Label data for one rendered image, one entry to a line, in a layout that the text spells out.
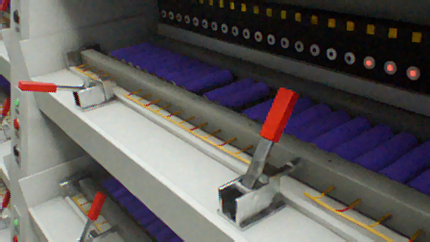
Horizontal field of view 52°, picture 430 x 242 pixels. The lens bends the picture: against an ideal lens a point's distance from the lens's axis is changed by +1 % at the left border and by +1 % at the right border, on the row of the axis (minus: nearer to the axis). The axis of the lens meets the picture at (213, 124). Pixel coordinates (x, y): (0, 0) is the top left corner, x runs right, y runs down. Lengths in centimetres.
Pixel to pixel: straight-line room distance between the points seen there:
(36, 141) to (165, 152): 33
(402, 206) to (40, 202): 56
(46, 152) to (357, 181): 50
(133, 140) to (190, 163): 7
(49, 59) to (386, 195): 49
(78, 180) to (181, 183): 38
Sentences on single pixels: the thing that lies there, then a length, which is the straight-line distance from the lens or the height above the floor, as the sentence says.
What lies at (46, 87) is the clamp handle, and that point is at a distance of 49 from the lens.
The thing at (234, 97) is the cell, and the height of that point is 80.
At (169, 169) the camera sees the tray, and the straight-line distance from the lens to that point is 36.
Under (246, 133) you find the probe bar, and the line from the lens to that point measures 36.
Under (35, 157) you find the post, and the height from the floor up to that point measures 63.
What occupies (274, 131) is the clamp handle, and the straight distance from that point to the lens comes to 29.
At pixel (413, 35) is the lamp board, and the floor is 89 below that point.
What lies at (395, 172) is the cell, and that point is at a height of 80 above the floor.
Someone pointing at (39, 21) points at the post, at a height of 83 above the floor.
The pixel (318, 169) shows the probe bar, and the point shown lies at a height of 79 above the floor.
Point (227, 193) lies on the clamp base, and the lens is 30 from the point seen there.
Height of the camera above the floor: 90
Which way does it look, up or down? 17 degrees down
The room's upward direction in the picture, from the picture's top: 8 degrees clockwise
